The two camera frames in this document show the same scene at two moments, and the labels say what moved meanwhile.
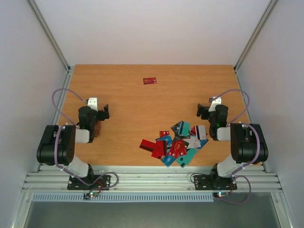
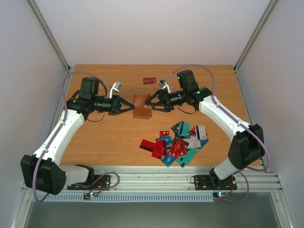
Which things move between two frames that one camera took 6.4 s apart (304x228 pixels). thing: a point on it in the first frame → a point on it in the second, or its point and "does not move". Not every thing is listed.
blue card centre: x=168 y=138 does not move
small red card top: x=162 y=133 does not move
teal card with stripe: x=184 y=128 does not move
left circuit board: x=87 y=195 does not move
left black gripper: x=102 y=117 → x=116 y=106
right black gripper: x=204 y=112 → x=165 y=100
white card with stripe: x=201 y=131 does not move
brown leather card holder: x=97 y=128 → x=142 y=111
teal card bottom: x=185 y=159 does not move
